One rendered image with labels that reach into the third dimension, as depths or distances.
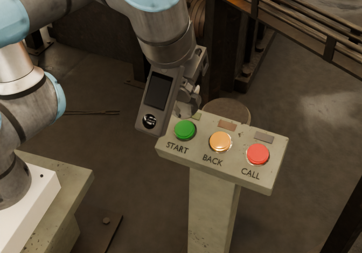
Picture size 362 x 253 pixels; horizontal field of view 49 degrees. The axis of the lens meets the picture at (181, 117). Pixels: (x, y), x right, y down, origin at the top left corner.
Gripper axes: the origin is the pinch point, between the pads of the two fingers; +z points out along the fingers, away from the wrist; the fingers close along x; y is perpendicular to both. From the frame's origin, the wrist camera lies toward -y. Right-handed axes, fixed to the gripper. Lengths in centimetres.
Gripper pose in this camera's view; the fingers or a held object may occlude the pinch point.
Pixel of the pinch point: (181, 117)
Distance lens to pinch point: 73.4
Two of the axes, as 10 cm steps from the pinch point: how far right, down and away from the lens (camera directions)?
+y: 3.9, -8.5, 3.6
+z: 1.4, 4.4, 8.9
